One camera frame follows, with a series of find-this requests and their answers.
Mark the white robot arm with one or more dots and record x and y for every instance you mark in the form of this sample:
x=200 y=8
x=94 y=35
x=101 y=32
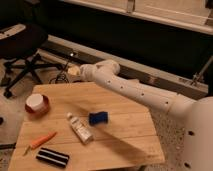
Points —
x=197 y=115

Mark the orange toy carrot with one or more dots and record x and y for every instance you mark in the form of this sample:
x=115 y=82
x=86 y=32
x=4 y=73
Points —
x=39 y=141

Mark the wooden table board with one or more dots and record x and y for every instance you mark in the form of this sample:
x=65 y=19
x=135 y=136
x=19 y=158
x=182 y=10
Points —
x=97 y=128

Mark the red white bowl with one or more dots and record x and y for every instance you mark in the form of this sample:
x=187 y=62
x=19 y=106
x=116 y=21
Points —
x=37 y=104

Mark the blue sponge block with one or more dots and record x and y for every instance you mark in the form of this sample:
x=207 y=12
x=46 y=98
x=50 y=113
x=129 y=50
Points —
x=96 y=118

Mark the white lotion bottle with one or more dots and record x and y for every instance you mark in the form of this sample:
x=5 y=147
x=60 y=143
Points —
x=79 y=128

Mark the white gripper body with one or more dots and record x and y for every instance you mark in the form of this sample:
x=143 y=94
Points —
x=74 y=70

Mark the black office chair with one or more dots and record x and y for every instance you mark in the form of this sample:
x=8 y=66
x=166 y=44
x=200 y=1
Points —
x=18 y=46

